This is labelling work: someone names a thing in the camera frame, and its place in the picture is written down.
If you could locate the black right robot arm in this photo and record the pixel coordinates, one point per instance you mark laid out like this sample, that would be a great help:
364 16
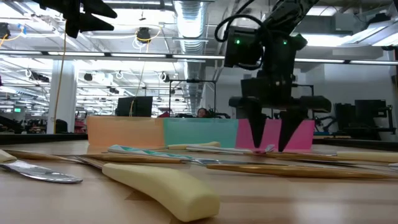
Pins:
280 53

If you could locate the black metal frame stand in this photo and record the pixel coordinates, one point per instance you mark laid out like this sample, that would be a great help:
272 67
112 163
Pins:
192 81
306 85

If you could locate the person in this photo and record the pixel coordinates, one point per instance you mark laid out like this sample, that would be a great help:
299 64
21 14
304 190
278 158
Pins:
202 112

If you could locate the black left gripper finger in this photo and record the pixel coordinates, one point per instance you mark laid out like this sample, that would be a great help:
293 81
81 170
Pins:
96 7
93 24

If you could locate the silver ventilation duct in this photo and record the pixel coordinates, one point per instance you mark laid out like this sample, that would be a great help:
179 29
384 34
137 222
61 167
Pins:
189 18

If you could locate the black ceiling-mounted device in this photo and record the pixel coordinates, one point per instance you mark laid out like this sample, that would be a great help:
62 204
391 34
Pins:
143 35

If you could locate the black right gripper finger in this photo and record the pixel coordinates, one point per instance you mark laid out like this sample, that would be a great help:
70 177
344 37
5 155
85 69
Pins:
257 124
289 124

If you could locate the black equipment rack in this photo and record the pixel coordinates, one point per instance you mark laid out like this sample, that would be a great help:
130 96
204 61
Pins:
370 109

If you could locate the teal translucent plastic bin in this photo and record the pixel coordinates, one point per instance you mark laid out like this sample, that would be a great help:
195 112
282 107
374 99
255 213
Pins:
202 132

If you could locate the orange translucent plastic bin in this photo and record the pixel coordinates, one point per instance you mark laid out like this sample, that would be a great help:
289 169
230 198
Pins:
124 130

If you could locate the pink translucent plastic bin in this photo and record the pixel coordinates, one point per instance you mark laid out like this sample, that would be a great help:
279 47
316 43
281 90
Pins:
298 133

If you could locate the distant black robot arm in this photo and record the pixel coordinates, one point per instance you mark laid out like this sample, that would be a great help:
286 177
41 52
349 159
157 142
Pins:
323 121

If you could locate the white building column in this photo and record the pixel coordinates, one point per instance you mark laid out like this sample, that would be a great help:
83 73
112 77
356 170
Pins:
66 93

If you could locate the long ceiling light strip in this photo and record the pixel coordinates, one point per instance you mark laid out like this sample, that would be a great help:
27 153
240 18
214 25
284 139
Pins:
140 55

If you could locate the black computer monitor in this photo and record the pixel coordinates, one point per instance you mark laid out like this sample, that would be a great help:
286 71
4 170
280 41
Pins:
136 107

